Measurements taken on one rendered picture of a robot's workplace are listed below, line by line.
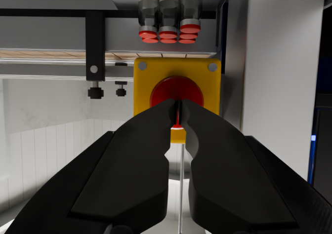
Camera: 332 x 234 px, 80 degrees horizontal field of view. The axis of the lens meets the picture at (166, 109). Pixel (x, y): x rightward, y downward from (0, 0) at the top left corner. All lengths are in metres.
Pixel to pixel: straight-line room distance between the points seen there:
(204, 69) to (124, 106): 3.87
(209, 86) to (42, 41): 0.25
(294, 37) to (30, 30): 0.31
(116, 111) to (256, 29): 3.98
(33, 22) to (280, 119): 0.32
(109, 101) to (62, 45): 3.87
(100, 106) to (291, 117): 4.18
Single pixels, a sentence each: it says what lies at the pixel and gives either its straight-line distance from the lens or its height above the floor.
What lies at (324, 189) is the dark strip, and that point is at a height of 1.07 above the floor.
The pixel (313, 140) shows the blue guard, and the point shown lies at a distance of 0.21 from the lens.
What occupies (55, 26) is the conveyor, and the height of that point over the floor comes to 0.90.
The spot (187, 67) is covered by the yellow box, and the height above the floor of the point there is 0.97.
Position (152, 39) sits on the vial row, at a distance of 0.25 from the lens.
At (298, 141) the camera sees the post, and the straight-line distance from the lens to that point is 0.20.
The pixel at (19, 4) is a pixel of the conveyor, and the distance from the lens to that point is 0.37.
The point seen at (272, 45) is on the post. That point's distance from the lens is 0.19.
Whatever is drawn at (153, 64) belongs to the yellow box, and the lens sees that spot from 0.16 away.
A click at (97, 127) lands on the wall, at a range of 4.42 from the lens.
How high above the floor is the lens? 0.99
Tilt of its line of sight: 5 degrees up
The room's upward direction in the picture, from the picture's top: 179 degrees counter-clockwise
